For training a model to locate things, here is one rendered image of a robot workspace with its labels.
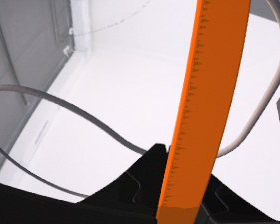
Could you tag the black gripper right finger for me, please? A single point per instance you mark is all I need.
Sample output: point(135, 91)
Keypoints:
point(221, 205)

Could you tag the orange curved bar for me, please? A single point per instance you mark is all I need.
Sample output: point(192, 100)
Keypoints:
point(214, 57)

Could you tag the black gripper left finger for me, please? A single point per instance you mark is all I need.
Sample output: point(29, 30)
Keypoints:
point(132, 198)

